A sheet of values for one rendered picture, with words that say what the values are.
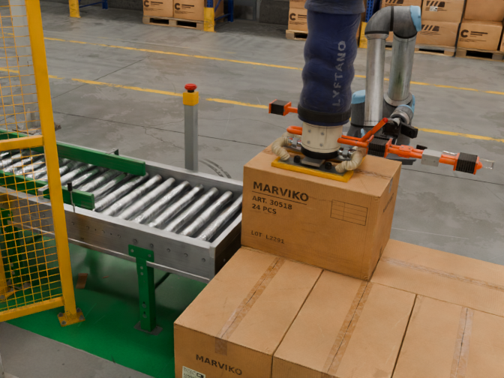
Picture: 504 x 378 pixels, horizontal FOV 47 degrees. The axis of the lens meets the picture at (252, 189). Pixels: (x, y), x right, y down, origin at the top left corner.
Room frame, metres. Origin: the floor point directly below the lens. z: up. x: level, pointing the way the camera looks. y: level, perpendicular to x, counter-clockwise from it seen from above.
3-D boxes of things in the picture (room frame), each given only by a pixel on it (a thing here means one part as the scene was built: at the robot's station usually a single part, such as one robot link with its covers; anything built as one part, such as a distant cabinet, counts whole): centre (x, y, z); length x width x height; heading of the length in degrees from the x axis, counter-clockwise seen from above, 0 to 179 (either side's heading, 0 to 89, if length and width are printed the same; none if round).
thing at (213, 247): (2.47, 0.03, 0.58); 0.70 x 0.03 x 0.06; 157
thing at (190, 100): (3.16, 0.37, 0.50); 0.07 x 0.07 x 1.00; 67
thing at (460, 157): (2.10, -0.84, 1.07); 0.08 x 0.07 x 0.05; 66
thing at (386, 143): (2.25, -0.52, 1.07); 0.10 x 0.08 x 0.06; 156
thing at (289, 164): (2.26, -0.25, 0.97); 0.34 x 0.10 x 0.05; 66
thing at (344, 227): (2.34, -0.31, 0.74); 0.60 x 0.40 x 0.40; 66
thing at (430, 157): (2.16, -0.72, 1.06); 0.07 x 0.07 x 0.04; 66
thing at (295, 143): (2.35, -0.29, 1.01); 0.34 x 0.25 x 0.06; 66
